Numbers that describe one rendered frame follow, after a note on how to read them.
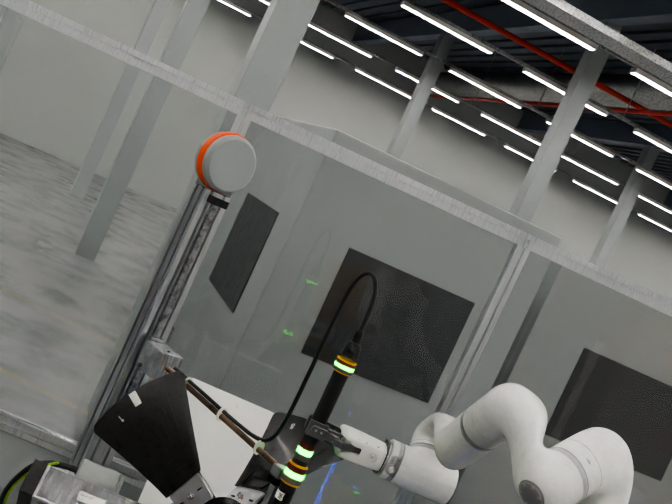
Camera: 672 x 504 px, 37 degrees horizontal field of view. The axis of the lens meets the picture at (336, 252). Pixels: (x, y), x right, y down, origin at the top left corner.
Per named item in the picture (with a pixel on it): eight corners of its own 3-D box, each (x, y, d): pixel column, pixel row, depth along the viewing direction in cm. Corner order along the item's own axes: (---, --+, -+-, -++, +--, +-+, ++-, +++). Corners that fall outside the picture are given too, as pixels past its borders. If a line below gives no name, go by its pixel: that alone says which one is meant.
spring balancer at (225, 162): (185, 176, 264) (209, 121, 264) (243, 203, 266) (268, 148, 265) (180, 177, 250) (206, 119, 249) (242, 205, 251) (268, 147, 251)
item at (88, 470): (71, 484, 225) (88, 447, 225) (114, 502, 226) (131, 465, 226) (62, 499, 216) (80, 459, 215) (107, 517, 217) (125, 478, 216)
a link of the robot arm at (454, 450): (474, 367, 194) (407, 425, 217) (458, 437, 184) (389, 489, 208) (513, 386, 195) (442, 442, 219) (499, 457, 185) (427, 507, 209)
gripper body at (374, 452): (381, 482, 202) (332, 460, 201) (376, 466, 212) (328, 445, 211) (397, 449, 202) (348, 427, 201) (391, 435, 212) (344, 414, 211)
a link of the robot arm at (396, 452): (389, 487, 203) (376, 481, 203) (384, 473, 212) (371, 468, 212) (407, 451, 203) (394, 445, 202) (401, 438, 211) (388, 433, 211)
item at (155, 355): (131, 364, 255) (145, 334, 255) (153, 370, 260) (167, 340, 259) (149, 380, 247) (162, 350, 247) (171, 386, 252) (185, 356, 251)
